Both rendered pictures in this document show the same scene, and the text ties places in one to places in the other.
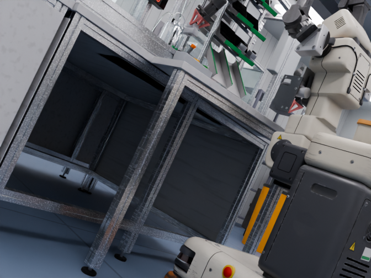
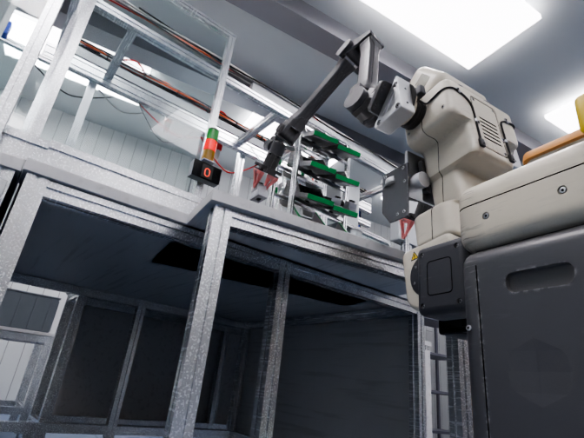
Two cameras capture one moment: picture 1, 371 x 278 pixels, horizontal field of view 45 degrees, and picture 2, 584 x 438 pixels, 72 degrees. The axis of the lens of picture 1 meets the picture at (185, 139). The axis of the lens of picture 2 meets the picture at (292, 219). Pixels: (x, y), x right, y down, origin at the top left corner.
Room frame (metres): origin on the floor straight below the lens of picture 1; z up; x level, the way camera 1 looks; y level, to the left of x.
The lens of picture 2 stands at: (0.83, -0.25, 0.44)
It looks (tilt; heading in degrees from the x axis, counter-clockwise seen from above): 23 degrees up; 12
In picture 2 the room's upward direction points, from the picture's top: 7 degrees clockwise
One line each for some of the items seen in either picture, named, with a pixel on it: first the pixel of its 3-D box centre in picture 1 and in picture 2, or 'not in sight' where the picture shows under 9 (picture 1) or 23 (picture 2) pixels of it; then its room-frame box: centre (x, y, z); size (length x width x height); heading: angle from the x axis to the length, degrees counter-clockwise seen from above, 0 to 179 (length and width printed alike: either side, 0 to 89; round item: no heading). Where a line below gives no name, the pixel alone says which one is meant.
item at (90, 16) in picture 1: (112, 68); (194, 282); (2.51, 0.54, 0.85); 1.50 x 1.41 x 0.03; 138
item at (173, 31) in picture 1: (170, 37); not in sight; (3.20, 0.41, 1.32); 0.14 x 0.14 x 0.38
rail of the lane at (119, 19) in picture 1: (155, 49); (201, 215); (1.91, 0.28, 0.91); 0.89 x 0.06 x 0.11; 138
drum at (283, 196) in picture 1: (269, 220); not in sight; (5.07, -1.26, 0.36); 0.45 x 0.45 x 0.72
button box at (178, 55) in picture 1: (192, 67); not in sight; (2.01, 0.11, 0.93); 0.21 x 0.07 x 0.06; 138
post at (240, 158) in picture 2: not in sight; (231, 210); (3.27, 0.73, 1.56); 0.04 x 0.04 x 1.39; 48
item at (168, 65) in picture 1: (203, 99); (300, 267); (2.18, 0.00, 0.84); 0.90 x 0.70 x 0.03; 130
